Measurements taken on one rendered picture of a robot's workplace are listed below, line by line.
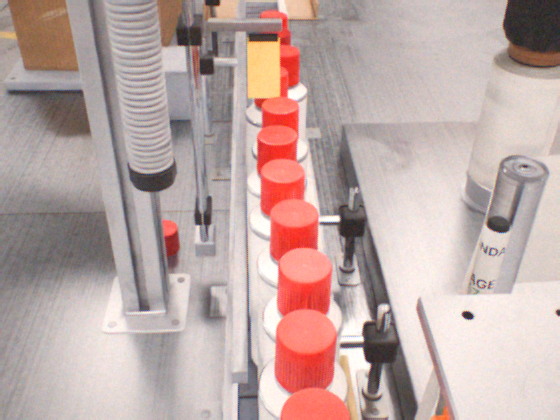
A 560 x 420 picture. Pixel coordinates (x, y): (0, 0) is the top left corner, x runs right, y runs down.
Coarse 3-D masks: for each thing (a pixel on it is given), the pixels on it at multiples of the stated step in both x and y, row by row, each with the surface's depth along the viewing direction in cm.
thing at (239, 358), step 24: (240, 0) 114; (240, 48) 96; (240, 72) 89; (240, 96) 83; (240, 120) 77; (240, 144) 73; (240, 168) 69; (240, 192) 65; (240, 216) 62; (240, 240) 59; (240, 264) 56; (240, 288) 53; (240, 312) 51; (240, 336) 49; (240, 360) 47
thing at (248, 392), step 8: (248, 8) 135; (256, 8) 135; (264, 8) 135; (272, 8) 135; (248, 16) 131; (256, 16) 131; (248, 32) 123; (256, 32) 124; (248, 104) 99; (248, 280) 66; (248, 288) 65; (248, 296) 64; (248, 304) 63; (248, 312) 62; (248, 320) 61; (248, 328) 61; (248, 336) 60; (248, 344) 59; (248, 352) 58; (248, 360) 58; (248, 368) 57; (256, 368) 57; (248, 376) 56; (256, 376) 56; (240, 384) 55; (248, 384) 55; (256, 384) 55; (240, 392) 55; (248, 392) 55; (256, 392) 55; (240, 400) 54; (248, 400) 54; (256, 400) 54; (240, 408) 53; (248, 408) 53; (256, 408) 53; (240, 416) 53; (248, 416) 53; (256, 416) 53
